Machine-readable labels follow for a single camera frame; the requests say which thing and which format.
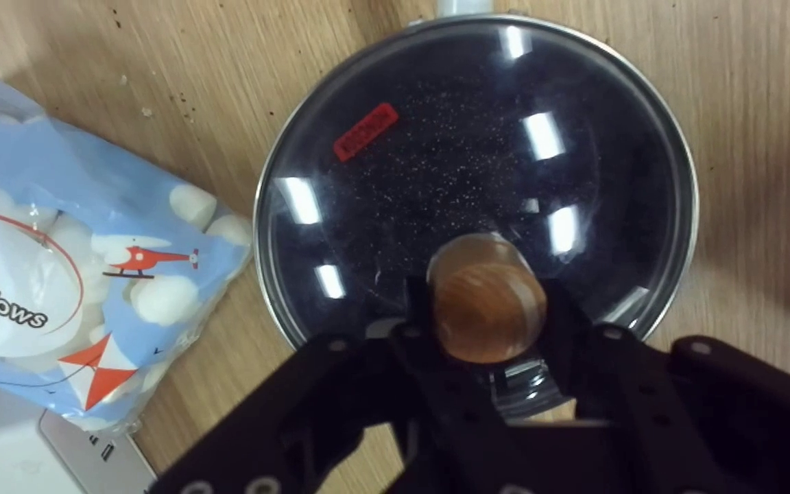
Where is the white box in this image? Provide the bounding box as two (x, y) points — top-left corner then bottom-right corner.
(0, 378), (162, 494)

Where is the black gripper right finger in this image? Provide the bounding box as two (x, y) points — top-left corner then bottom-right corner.
(505, 278), (790, 494)

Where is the glass pot lid wooden knob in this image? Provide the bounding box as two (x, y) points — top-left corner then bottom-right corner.
(254, 12), (702, 425)

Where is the white pot with wooden handle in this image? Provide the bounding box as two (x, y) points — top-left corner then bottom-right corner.
(256, 0), (699, 405)

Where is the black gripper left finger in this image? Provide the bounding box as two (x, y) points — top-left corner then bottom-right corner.
(149, 274), (510, 494)

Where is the blue marshmallow bag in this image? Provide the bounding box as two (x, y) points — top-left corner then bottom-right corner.
(0, 62), (258, 433)

